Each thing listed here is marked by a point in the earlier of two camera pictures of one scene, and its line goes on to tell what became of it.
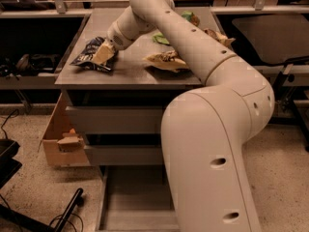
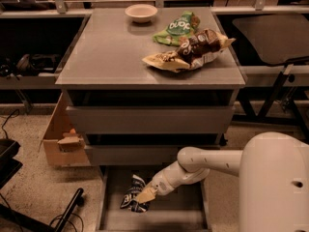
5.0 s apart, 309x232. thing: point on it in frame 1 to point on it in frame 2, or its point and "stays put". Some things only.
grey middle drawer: [114, 155] stays put
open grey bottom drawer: [135, 198] stays put
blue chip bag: [85, 57] to [130, 200]
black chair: [278, 40] stays put
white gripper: [117, 39] to [158, 183]
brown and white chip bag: [171, 61] stays put
